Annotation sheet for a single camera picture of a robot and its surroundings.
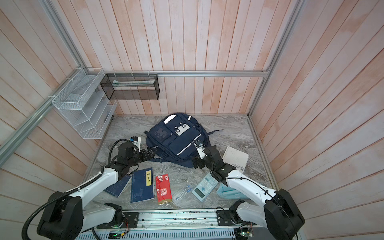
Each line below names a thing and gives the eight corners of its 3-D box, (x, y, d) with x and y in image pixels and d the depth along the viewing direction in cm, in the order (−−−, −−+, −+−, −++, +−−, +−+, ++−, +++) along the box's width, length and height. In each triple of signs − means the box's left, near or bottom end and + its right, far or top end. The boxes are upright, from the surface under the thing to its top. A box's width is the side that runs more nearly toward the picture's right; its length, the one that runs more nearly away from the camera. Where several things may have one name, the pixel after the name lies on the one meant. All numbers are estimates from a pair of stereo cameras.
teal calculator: (191, 191, 84) (191, 190, 83) (208, 173, 91) (209, 172, 90) (201, 202, 81) (202, 201, 79) (219, 182, 88) (219, 181, 86)
